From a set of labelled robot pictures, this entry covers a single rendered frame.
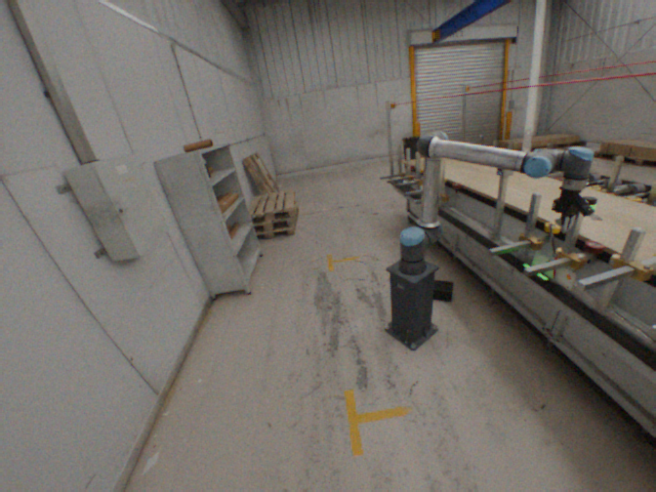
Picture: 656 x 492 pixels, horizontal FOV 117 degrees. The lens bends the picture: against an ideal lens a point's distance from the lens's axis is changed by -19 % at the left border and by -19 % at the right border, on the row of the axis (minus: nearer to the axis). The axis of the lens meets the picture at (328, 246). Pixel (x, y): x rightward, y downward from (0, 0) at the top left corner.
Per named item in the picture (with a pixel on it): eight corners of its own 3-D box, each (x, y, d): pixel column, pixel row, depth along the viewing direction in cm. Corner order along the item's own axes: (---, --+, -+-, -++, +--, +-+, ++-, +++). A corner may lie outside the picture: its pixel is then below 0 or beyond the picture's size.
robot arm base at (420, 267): (414, 279, 158) (414, 266, 154) (391, 267, 173) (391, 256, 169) (431, 266, 167) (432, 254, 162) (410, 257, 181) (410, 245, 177)
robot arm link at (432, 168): (410, 244, 176) (416, 132, 137) (424, 235, 184) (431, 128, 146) (429, 252, 165) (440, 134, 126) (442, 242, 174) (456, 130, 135)
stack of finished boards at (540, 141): (579, 141, 670) (580, 136, 662) (514, 149, 667) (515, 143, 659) (558, 139, 738) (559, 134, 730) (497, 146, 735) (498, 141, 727)
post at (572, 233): (555, 287, 120) (583, 201, 98) (551, 283, 123) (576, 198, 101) (560, 285, 120) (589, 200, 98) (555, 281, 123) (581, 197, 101)
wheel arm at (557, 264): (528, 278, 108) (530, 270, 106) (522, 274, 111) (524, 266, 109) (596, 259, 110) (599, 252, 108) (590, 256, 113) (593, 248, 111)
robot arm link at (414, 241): (395, 256, 167) (394, 232, 159) (410, 246, 176) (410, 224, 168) (415, 264, 156) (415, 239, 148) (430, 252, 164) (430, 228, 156)
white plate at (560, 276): (569, 291, 111) (576, 274, 106) (530, 265, 134) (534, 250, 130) (570, 291, 111) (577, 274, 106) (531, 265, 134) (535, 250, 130)
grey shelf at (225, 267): (213, 300, 275) (152, 162, 204) (233, 260, 355) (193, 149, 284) (250, 294, 275) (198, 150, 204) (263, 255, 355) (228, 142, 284)
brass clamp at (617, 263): (639, 282, 80) (644, 271, 77) (605, 265, 92) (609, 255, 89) (650, 279, 80) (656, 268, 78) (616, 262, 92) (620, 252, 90)
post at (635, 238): (597, 323, 99) (641, 230, 77) (591, 318, 103) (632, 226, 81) (602, 321, 100) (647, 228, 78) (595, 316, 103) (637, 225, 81)
